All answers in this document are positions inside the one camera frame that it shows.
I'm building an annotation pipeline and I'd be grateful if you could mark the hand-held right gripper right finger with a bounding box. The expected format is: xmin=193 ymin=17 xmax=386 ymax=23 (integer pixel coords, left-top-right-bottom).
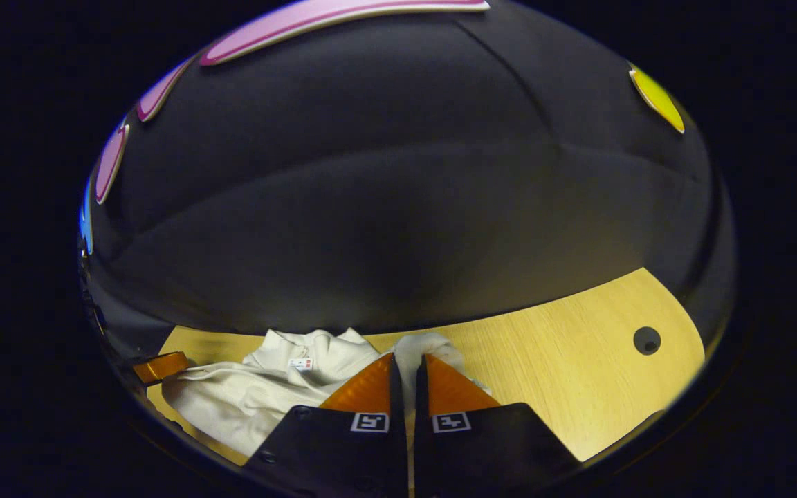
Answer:
xmin=414 ymin=354 xmax=579 ymax=498

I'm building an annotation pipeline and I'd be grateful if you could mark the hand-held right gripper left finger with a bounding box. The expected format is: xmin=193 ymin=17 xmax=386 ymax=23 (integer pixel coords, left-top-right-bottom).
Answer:
xmin=243 ymin=353 xmax=410 ymax=498

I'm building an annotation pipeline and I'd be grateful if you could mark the black backdrop cloth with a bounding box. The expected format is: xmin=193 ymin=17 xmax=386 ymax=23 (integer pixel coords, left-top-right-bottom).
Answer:
xmin=79 ymin=0 xmax=737 ymax=388

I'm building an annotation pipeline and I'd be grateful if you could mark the white garment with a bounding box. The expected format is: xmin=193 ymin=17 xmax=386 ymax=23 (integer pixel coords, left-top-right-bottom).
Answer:
xmin=161 ymin=327 xmax=489 ymax=459

